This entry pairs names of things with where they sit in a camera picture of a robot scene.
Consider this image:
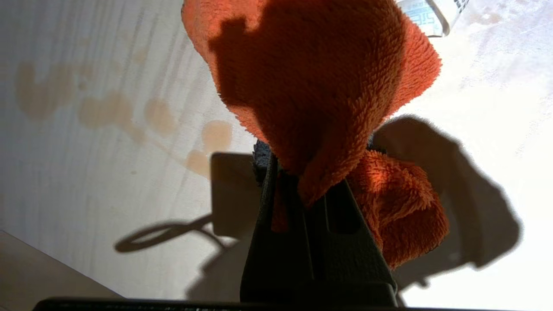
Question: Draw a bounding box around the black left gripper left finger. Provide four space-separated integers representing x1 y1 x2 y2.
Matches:
240 153 314 303

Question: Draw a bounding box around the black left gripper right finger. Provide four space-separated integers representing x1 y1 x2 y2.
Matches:
304 179 398 303

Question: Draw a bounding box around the orange microfibre cloth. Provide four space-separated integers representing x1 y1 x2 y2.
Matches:
181 0 470 271

